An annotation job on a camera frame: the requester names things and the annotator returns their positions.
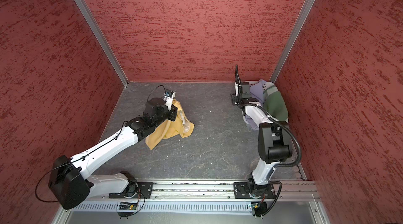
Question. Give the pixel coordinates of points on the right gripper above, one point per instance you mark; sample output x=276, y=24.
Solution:
x=233, y=97

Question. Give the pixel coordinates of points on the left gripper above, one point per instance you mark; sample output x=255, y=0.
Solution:
x=172, y=112

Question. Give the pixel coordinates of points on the white plastic basket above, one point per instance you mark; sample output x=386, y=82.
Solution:
x=270, y=98

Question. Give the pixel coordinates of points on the yellow skirt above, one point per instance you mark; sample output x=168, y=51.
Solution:
x=181, y=126

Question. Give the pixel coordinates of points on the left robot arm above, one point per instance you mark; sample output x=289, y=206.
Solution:
x=72, y=180

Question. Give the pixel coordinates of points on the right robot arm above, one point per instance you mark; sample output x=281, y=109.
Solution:
x=275, y=145

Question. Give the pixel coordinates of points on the lavender skirt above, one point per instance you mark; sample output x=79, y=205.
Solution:
x=258, y=89

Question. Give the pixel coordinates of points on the green skirt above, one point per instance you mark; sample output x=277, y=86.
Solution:
x=274, y=104

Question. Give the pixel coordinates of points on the left small circuit board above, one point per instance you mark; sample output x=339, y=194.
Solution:
x=128, y=206

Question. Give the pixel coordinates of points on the small circuit board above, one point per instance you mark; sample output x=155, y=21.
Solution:
x=128, y=206
x=261, y=207

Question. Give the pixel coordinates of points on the right small circuit board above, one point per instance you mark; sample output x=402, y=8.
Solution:
x=261, y=207

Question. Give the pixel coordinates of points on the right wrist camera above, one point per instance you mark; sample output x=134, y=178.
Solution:
x=237, y=88

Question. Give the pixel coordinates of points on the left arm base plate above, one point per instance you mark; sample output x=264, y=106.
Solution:
x=144, y=189

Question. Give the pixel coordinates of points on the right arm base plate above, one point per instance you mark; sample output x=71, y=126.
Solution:
x=242, y=190

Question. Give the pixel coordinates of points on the left corner aluminium post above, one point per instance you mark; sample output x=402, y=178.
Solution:
x=97, y=32

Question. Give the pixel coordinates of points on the corner aluminium post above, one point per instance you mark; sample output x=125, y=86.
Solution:
x=300, y=21
x=97, y=32

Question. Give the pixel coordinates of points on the aluminium front rail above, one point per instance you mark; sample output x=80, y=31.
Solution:
x=219, y=190

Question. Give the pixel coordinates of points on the right corner aluminium post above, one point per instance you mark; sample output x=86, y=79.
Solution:
x=300, y=21

